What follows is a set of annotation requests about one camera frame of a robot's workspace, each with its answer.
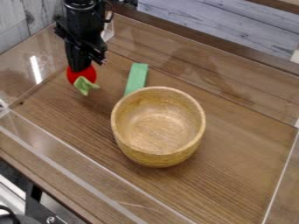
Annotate clear acrylic tray walls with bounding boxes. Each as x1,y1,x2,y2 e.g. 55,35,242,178
0,14,299,224

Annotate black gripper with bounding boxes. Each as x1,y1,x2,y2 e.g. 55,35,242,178
55,0,109,73

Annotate wooden bowl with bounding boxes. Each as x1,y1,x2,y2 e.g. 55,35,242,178
111,87,207,167

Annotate black cable bottom left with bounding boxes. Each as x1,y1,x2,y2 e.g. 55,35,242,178
0,204,23,224

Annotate red plush fruit green stem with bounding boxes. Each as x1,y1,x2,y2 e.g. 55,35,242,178
67,66,99,96

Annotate black metal table bracket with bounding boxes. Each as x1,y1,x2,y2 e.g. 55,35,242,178
25,185,82,224

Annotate green rectangular block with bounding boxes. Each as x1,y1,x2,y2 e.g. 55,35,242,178
125,63,149,95

